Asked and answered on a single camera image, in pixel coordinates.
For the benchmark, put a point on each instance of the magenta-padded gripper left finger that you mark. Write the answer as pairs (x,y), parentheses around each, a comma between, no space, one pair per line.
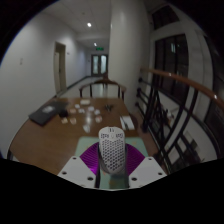
(76,170)

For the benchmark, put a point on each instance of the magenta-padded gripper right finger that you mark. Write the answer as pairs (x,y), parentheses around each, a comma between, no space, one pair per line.
(146,170)

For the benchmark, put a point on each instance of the white honeycomb computer mouse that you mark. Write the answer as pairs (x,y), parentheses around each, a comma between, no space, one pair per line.
(112,150)

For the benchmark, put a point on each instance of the green cartoon print mouse pad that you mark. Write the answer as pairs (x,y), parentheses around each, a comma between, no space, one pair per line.
(83,141)

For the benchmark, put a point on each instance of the white booklet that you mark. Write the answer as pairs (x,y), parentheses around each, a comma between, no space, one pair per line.
(127,122)

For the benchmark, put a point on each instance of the small black box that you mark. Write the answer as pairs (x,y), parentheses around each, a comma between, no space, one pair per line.
(63,114)

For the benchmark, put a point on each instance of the dark grey closed laptop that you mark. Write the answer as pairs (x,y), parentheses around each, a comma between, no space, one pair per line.
(46,113)

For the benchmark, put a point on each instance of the small white flat box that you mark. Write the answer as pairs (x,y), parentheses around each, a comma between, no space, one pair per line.
(85,102)

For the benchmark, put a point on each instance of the wooden armchair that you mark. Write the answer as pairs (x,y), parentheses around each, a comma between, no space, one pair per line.
(101,82)

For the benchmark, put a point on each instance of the wood-topped black metal railing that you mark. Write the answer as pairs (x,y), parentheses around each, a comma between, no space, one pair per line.
(186,81)

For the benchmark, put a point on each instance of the white side door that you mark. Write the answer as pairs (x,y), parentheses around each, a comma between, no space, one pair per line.
(60,68)

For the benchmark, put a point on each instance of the glass double door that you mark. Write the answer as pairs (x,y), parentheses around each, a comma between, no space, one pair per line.
(99,64)

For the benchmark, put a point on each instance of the dark framed window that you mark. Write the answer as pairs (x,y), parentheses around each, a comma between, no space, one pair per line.
(180,56)

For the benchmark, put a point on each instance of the green exit sign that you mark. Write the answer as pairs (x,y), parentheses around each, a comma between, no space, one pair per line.
(99,48)

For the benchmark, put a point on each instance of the white wall switch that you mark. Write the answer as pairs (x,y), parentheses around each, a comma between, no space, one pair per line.
(21,61)

